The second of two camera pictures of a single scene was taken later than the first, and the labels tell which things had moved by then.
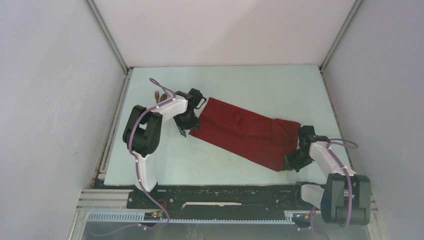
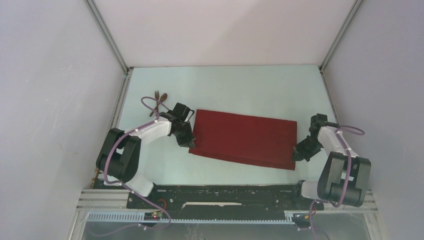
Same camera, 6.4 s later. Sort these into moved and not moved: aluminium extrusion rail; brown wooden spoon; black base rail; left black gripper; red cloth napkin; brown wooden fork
Moved: left black gripper; red cloth napkin
Not moved: brown wooden spoon; black base rail; aluminium extrusion rail; brown wooden fork
